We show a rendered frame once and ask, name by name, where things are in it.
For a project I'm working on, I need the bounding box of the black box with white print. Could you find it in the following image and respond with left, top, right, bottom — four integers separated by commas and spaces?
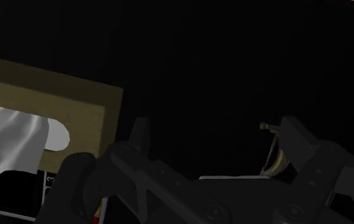
0, 169, 56, 224

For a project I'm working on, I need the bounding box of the red yellow white small object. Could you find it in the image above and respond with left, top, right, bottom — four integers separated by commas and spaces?
91, 197, 109, 224

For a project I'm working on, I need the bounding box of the white tissue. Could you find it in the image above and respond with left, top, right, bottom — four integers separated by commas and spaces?
0, 102, 71, 179

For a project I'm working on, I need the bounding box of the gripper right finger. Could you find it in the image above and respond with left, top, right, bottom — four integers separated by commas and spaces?
275, 116, 354, 224

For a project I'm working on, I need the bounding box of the tan tissue box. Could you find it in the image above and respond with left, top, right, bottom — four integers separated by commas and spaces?
0, 56, 124, 174

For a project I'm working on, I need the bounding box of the brass curved metal object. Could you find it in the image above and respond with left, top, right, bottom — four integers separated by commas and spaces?
258, 122, 292, 178

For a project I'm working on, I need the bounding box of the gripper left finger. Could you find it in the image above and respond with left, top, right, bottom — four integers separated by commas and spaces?
37, 116, 231, 224

